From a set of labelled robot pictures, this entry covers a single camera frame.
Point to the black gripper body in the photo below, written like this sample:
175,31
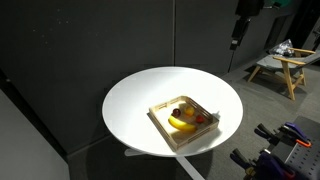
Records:
241,29

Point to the yellow banana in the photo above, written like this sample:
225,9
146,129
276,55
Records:
181,125

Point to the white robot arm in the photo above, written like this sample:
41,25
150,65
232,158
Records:
249,6

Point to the wooden tray box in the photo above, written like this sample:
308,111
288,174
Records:
180,140

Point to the clear plastic bag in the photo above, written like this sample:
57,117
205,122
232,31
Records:
282,47

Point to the wooden armchair grey cushion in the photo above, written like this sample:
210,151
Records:
288,71

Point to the yellow lemon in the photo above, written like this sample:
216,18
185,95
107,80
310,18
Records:
189,110

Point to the red apple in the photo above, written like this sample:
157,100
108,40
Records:
199,119

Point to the dark red plum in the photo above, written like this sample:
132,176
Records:
176,112

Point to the black spring clamp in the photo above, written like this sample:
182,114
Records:
266,132
240,158

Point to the purple clamp orange tips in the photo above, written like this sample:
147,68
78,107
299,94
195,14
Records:
273,165
296,131

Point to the white round table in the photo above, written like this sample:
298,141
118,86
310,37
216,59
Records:
133,110

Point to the perforated metal breadboard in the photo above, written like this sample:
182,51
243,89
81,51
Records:
308,160

